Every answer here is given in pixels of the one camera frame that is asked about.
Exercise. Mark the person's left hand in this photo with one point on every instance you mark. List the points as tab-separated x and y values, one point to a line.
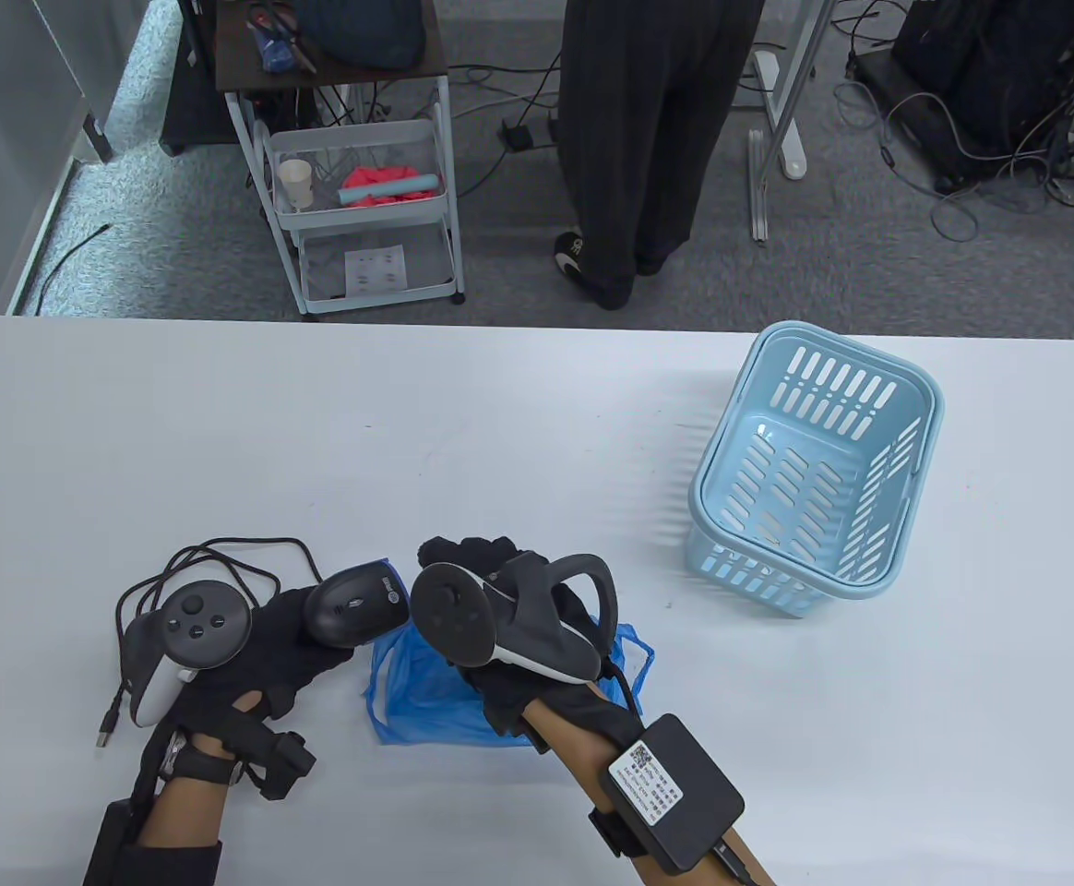
265	660

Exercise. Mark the person's right hand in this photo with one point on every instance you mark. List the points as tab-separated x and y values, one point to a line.
509	701

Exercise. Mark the blue plastic bag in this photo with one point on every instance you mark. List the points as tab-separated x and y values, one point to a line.
417	701

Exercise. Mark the person's left forearm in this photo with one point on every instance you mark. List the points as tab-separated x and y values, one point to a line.
186	812

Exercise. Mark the grey white left hand controller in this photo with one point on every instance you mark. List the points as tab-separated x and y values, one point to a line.
200	623

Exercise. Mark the printed paper sheet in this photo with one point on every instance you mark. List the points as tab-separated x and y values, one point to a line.
375	270

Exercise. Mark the light blue plastic basket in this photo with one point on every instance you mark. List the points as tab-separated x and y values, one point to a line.
837	443

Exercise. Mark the white rolling cart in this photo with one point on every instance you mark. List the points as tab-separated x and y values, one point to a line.
362	217

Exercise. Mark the white paper cup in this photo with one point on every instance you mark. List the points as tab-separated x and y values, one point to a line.
295	180

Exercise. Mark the teal roll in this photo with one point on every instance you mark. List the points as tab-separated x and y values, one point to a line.
385	189

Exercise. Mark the red cloth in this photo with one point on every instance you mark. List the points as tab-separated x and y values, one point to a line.
375	175

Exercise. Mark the black cabinet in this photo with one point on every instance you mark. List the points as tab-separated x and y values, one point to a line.
191	111

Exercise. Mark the black power adapter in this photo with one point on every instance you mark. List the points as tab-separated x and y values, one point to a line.
519	137

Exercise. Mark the grey metal rails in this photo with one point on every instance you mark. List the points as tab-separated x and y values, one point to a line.
759	194

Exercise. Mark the blue packet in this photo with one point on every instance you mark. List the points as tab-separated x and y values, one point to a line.
271	46

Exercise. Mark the white desk leg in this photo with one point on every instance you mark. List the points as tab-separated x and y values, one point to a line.
793	138

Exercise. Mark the dark blue bag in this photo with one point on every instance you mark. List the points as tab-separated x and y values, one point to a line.
362	32

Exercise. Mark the black computer case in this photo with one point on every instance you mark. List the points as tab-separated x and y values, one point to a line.
989	65

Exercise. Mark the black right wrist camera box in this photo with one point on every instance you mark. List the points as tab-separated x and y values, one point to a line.
685	803

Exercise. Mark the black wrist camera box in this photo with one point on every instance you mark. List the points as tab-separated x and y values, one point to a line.
685	803
113	840

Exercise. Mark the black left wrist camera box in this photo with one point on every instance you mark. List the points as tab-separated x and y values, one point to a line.
113	840

